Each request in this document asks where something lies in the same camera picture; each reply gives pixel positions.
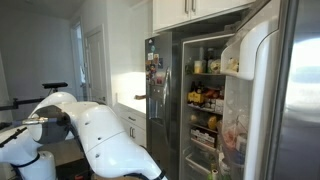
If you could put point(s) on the translucent door dairy compartment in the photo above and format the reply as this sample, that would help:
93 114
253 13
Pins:
230 50

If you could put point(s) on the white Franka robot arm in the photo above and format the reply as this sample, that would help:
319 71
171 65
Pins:
100 140

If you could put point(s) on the stainless freezer door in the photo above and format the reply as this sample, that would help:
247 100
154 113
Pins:
158 133

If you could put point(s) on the refrigerator body with shelves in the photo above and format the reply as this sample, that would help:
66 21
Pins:
185 133

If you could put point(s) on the red food pack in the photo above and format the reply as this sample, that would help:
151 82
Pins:
213 93

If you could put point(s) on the white panel room door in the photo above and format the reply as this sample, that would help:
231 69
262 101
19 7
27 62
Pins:
96 66

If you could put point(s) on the narrow white cabinet door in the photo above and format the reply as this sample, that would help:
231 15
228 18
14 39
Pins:
170 13

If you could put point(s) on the open refrigerator door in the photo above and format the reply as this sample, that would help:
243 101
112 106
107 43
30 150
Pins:
263 100

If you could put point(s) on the red photo magnet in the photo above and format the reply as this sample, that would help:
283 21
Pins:
159 80

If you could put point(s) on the water ice dispenser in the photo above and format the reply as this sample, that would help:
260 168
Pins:
156 106

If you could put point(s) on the colourful figure magnet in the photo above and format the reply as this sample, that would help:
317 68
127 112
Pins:
152 71

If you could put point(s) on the dark photo magnet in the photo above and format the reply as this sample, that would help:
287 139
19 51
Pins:
160 63

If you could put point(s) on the tan rectangular magnet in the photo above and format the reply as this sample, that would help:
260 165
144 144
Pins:
156 59

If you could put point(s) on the brown beer bottle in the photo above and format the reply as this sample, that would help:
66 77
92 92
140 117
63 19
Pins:
200 87
192 87

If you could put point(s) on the white square magnet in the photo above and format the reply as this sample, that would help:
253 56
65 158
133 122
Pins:
150 56

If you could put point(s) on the dark green produce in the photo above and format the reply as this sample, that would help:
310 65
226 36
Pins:
189 69

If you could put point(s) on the yellow beer carton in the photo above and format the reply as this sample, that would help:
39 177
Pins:
196 97

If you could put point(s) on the dark drawer pull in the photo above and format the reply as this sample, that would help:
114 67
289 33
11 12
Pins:
132 118

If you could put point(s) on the teal round magnet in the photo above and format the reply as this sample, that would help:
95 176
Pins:
152 48

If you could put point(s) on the white base cabinet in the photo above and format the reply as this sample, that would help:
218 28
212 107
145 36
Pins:
138 126

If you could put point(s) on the pale round fruit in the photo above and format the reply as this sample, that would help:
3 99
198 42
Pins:
193 118

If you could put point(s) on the yellow tub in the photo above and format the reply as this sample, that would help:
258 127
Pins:
199 66

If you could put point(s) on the pale bagged food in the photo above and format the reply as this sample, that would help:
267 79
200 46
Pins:
215 66

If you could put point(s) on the white food boxes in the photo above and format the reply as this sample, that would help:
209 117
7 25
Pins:
219 105

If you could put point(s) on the dark jar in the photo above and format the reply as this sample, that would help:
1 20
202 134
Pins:
210 55

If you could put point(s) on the yellow orange food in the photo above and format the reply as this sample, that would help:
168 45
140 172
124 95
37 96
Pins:
212 122

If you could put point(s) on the printed cardboard carton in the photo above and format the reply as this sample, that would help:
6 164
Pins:
203 137

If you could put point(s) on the pale butter block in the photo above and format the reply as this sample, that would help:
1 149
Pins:
233 65

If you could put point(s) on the clear crisper drawer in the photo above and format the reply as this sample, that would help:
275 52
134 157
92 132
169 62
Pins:
200 163

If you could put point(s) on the pink food bag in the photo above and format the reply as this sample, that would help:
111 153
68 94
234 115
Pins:
230 140

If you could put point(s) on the green bottle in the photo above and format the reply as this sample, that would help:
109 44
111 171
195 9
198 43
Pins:
210 176

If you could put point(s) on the black perforated robot table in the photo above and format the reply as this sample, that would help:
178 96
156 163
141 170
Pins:
71 168

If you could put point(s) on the black orange clamp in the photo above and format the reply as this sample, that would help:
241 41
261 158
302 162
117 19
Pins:
79 177

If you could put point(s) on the black stereo camera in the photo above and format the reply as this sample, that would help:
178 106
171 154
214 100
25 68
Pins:
55 85

